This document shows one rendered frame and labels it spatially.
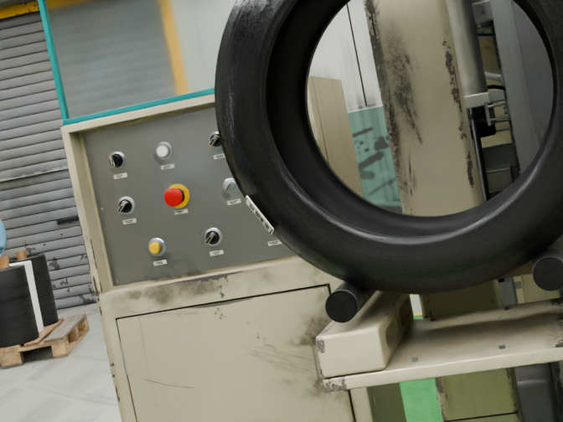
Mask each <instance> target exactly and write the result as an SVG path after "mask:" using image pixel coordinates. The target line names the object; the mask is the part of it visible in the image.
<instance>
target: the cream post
mask: <svg viewBox="0 0 563 422"><path fill-rule="evenodd" d="M363 4H364V11H365V16H366V20H367V25H368V30H369V39H370V43H371V48H372V53H373V57H374V66H375V70H376V74H377V79H378V84H379V88H380V96H381V100H382V104H383V107H384V112H385V123H386V127H387V132H388V137H389V141H390V150H391V154H392V158H393V163H394V168H395V175H396V181H397V185H398V189H399V194H400V202H401V207H402V212H403V214H410V215H418V216H439V215H447V214H454V213H458V212H462V211H465V210H468V209H470V208H474V207H476V206H478V205H480V204H482V203H483V195H482V191H481V187H480V182H479V177H478V169H477V164H476V159H475V155H474V150H473V142H472V137H471V132H470V127H469V123H468V118H467V110H466V105H465V100H464V96H463V91H462V82H461V78H460V74H459V68H458V64H457V56H456V51H455V46H454V42H453V37H452V29H451V24H450V19H449V15H448V10H447V1H446V0H363ZM418 296H419V300H420V304H421V313H422V317H423V318H427V317H437V316H443V315H449V314H454V313H460V312H465V311H476V310H482V309H488V308H494V307H499V306H503V304H502V299H501V295H500V290H499V285H498V279H497V280H491V281H488V282H486V283H483V284H481V285H478V286H474V287H470V288H467V289H463V290H460V291H451V292H444V293H437V294H425V295H418ZM434 379H435V384H436V392H437V396H436V399H438V401H439V406H440V411H441V415H442V422H524V417H523V412H522V408H521V403H520V398H519V390H518V385H517V380H516V376H515V371H514V367H512V368H501V369H494V370H488V371H482V372H476V373H464V374H458V375H452V376H445V377H439V378H434Z"/></svg>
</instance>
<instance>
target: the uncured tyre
mask: <svg viewBox="0 0 563 422"><path fill-rule="evenodd" d="M350 1H351V0H236V1H235V4H234V6H233V8H232V9H231V12H230V16H229V17H228V20H227V22H226V25H225V29H224V32H223V35H222V39H221V41H220V48H219V52H218V57H217V63H216V69H215V79H214V104H215V114H216V121H217V127H218V131H219V135H220V142H221V145H222V148H223V151H224V155H225V159H226V161H227V163H228V166H229V168H230V171H231V173H232V176H233V178H234V180H235V182H236V184H237V186H238V188H239V190H240V191H241V193H242V195H243V196H244V198H245V197H246V196H248V197H249V198H250V199H251V201H252V202H253V203H254V205H255V206H256V207H257V208H258V209H259V210H260V211H261V213H262V214H263V215H264V217H265V218H266V219H267V221H268V222H269V223H270V224H271V226H272V227H273V228H274V231H273V232H272V234H273V235H274V236H275V237H276V238H277V239H279V240H280V241H281V242H282V243H283V244H284V245H285V246H286V247H287V248H288V249H289V250H290V251H292V252H293V253H294V254H296V255H297V256H299V257H300V258H302V259H303V260H305V261H306V262H307V263H309V264H310V265H312V266H314V267H316V268H318V269H319V270H321V271H323V272H325V273H327V274H329V275H331V276H333V277H336V278H338V279H340V280H343V281H346V282H348V283H351V284H353V285H357V286H361V287H364V288H368V289H371V290H375V291H383V292H389V293H396V294H408V295H425V294H437V293H444V292H446V291H450V290H455V289H459V288H463V287H466V286H478V285H481V284H483V283H486V282H488V281H491V280H494V279H497V278H499V277H500V276H502V275H506V274H508V273H509V272H511V271H513V270H515V269H517V268H519V267H520V266H521V265H524V264H525V263H527V262H529V261H530V260H532V259H533V258H534V257H536V256H537V255H539V254H540V253H541V252H543V251H544V250H546V249H547V248H548V247H549V246H550V245H552V244H553V243H554V242H555V241H556V240H557V239H559V238H560V237H561V236H562V235H563V0H513V1H514V2H515V3H516V4H517V5H518V6H519V7H520V8H521V9H522V10H523V11H524V12H525V14H526V15H527V16H528V17H529V19H530V20H531V22H532V23H533V25H534V26H535V28H536V29H537V31H538V33H539V35H540V37H541V39H542V41H543V43H544V45H545V49H546V51H547V54H548V57H549V60H550V67H551V71H552V78H553V105H552V111H551V116H550V122H549V125H548V128H547V131H546V133H545V137H544V140H543V141H542V143H541V145H540V148H539V150H538V151H537V153H536V155H535V157H534V158H533V160H532V161H531V163H530V164H529V166H528V167H527V168H526V169H525V170H524V172H523V173H522V174H521V175H520V176H519V177H518V178H517V179H516V180H515V181H514V182H513V183H512V184H511V185H510V186H508V187H507V188H506V189H505V190H503V192H501V193H500V194H498V195H497V196H495V197H494V198H491V199H490V200H488V201H487V202H485V203H482V204H480V205H478V206H476V207H474V208H470V209H468V210H465V211H462V212H458V213H454V214H447V215H439V216H418V215H410V214H402V213H398V212H395V211H392V210H389V209H387V208H383V207H380V206H379V205H377V204H375V203H372V202H370V201H369V200H367V199H366V198H363V197H362V196H360V195H359V194H357V193H356V192H355V191H354V190H353V189H352V188H350V187H349V186H348V185H347V184H346V183H345V182H344V181H343V180H342V179H341V178H340V177H339V176H338V175H337V174H336V173H335V171H334V170H333V169H332V168H331V167H330V166H329V164H328V162H327V161H326V159H325V157H324V156H323V154H322V152H321V150H320V148H319V146H318V144H317V141H316V139H315V136H314V134H313V131H312V126H311V122H310V118H309V114H308V106H307V84H308V76H309V72H310V68H311V64H312V59H313V56H314V54H315V51H316V48H317V46H318V43H319V41H320V39H321V37H322V36H323V34H324V32H325V30H326V29H327V27H328V25H329V24H330V23H331V22H332V21H333V19H334V18H335V16H336V15H337V14H338V13H339V12H340V10H341V9H342V8H343V7H344V6H345V5H346V4H347V3H349V2H350Z"/></svg>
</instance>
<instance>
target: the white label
mask: <svg viewBox="0 0 563 422"><path fill-rule="evenodd" d="M245 203H246V204H247V205H248V206H249V208H250V209H251V210H252V212H253V213H254V214H255V216H256V217H257V218H258V219H259V220H260V221H261V223H262V224H263V225H264V226H265V228H266V229H267V230H268V232H269V233H270V234H272V232H273V231H274V228H273V227H272V226H271V224H270V223H269V222H268V221H267V219H266V218H265V217H264V215H263V214H262V213H261V211H260V210H259V209H258V208H257V207H256V206H255V205H254V203H253V202H252V201H251V199H250V198H249V197H248V196H246V197H245Z"/></svg>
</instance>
